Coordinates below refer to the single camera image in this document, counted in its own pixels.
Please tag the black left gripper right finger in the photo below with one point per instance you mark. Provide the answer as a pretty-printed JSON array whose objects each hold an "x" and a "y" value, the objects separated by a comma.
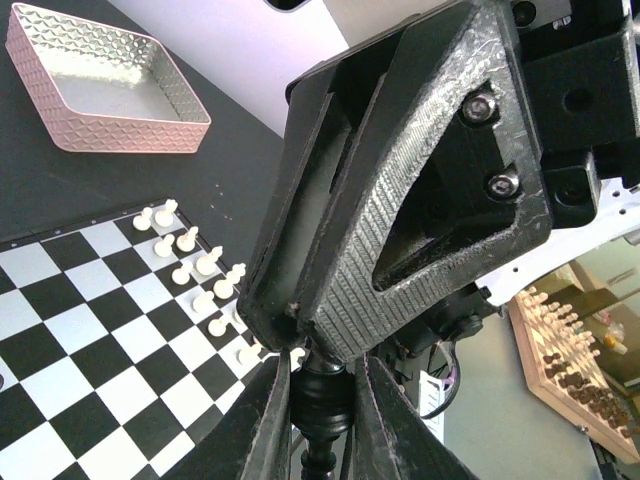
[{"x": 391, "y": 440}]

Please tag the white knight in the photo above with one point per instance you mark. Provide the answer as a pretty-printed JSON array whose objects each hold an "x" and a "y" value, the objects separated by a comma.
[{"x": 187, "y": 241}]

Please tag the white queen piece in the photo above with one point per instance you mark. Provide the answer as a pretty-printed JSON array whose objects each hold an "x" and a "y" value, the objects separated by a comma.
[{"x": 224, "y": 288}]

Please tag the pink patterned tray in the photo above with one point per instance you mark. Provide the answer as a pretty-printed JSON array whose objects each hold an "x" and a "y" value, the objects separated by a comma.
[{"x": 99, "y": 88}]

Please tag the black white chessboard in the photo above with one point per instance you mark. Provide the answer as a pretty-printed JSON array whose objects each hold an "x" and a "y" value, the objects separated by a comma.
[{"x": 107, "y": 372}]

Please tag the black chess piece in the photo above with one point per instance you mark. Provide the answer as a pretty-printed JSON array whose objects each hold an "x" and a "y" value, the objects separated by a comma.
[{"x": 322, "y": 401}]

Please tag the white bishop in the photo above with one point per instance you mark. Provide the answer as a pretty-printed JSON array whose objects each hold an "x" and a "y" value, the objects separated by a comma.
[{"x": 206, "y": 264}]

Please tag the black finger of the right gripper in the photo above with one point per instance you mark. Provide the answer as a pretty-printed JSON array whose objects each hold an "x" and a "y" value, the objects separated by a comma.
[
  {"x": 440, "y": 183},
  {"x": 326, "y": 109}
]

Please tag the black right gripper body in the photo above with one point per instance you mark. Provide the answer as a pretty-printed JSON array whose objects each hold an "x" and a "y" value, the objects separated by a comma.
[{"x": 581, "y": 63}]

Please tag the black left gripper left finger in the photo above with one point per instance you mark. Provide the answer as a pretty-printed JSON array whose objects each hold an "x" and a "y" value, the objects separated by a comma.
[{"x": 253, "y": 440}]

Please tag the white pawn far row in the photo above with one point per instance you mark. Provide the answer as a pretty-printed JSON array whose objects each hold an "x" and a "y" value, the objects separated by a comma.
[{"x": 142, "y": 221}]

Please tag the wooden chess set background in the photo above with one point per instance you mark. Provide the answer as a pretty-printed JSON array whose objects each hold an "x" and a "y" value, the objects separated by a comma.
[{"x": 565, "y": 339}]

